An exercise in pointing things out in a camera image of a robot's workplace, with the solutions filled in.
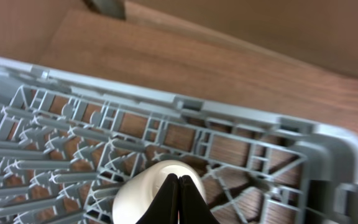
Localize white cup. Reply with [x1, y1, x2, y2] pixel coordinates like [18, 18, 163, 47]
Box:
[112, 160, 206, 224]

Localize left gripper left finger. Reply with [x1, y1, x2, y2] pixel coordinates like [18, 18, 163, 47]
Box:
[136, 174, 179, 224]

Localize grey dishwasher rack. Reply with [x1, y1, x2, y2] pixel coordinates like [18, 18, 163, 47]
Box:
[0, 57, 358, 223]

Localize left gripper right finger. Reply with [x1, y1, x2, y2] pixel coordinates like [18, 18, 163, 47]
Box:
[178, 175, 219, 224]

